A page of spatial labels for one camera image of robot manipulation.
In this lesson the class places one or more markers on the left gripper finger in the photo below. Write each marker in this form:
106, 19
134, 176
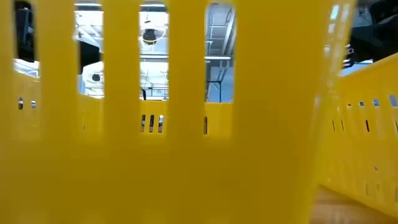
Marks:
84, 67
88, 53

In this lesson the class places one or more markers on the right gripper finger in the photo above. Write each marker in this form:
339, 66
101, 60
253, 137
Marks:
362, 48

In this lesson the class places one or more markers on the yellow plastic basket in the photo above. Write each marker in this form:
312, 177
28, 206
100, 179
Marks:
186, 171
360, 140

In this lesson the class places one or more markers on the black round ceiling speaker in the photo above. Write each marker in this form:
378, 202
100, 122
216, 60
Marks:
96, 77

